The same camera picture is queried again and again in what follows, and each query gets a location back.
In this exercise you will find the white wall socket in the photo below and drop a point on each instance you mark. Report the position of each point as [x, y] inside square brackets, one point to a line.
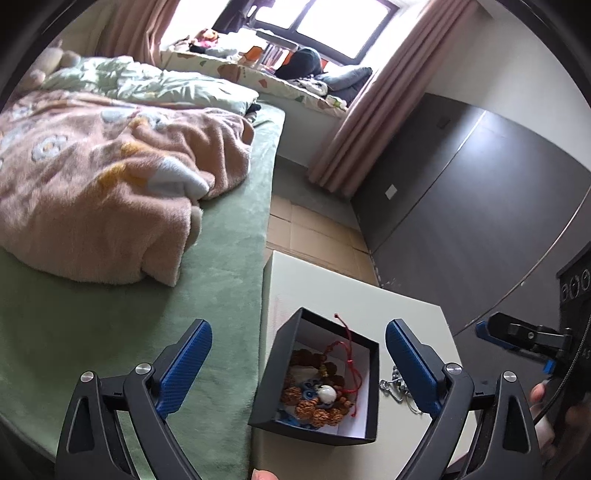
[390, 191]

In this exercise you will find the white round bead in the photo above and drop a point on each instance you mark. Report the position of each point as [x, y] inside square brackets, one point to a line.
[328, 393]

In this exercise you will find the black backpack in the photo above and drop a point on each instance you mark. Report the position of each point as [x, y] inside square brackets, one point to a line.
[300, 62]

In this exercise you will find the pink fleece blanket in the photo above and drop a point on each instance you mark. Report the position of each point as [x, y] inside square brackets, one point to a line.
[92, 194]

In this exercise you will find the green bed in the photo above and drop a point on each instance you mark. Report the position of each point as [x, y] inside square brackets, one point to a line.
[221, 277]

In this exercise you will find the green floral quilt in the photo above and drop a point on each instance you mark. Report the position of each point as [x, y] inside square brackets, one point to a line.
[152, 85]

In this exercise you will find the person's left hand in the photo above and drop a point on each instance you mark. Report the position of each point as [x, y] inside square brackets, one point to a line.
[264, 475]

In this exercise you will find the flattened cardboard sheet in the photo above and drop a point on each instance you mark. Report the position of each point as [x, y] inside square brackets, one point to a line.
[314, 230]

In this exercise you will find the window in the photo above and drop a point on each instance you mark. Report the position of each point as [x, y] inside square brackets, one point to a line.
[332, 32]

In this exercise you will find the pink curtain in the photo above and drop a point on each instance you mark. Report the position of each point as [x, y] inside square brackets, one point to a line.
[369, 115]
[138, 27]

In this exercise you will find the grey pillow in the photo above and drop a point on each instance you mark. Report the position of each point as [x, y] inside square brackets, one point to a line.
[346, 76]

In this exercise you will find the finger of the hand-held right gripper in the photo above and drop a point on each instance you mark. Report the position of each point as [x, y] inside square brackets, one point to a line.
[501, 333]

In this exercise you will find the black jewelry box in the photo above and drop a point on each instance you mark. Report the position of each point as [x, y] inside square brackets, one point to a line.
[272, 392]

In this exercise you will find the orange box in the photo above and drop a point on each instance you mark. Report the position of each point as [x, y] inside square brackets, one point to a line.
[254, 54]

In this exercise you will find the printed window seat cushion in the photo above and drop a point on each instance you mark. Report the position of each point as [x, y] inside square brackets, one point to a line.
[231, 71]

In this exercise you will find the person's right hand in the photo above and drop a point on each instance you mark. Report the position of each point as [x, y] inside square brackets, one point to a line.
[538, 394]

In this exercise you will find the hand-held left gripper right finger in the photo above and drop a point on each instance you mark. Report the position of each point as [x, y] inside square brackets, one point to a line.
[415, 374]

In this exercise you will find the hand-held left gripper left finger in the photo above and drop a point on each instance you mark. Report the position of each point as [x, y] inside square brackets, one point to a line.
[184, 369]

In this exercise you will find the beige plush toy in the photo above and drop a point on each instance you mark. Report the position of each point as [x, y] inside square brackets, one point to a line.
[51, 60]

